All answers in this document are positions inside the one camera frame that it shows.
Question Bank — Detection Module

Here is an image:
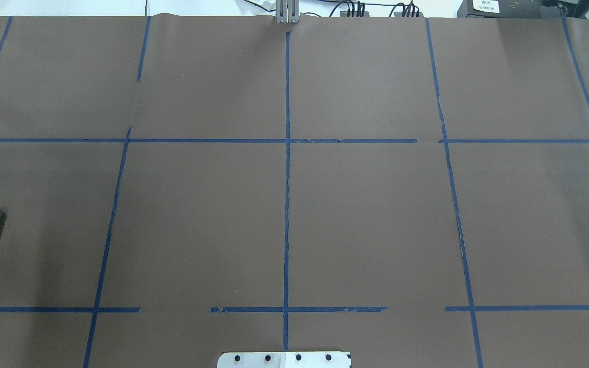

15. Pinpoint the black box device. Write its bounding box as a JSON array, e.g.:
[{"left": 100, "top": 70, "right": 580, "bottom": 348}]
[{"left": 457, "top": 1, "right": 563, "bottom": 19}]

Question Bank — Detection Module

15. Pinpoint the aluminium frame post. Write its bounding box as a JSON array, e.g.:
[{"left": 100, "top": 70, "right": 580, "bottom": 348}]
[{"left": 275, "top": 0, "right": 301, "bottom": 24}]

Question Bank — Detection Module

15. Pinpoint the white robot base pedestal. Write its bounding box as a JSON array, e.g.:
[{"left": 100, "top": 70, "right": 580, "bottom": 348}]
[{"left": 217, "top": 351, "right": 352, "bottom": 367}]

